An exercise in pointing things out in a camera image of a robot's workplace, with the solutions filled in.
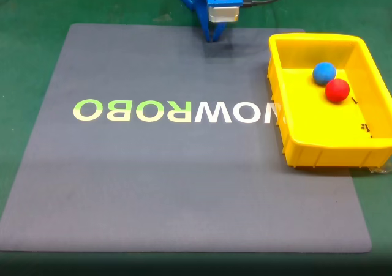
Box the silver camera box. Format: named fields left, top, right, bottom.
left=208, top=6, right=240, bottom=23

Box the yellow plastic bin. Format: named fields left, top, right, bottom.
left=267, top=32, right=392, bottom=169

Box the clear plastic wrap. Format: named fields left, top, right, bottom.
left=366, top=164, right=392, bottom=176

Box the red ball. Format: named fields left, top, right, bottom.
left=325, top=78, right=350, bottom=103

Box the blue ball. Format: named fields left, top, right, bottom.
left=312, top=61, right=337, bottom=86

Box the grey mat with NOWROBO print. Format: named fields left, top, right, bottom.
left=0, top=23, right=373, bottom=254

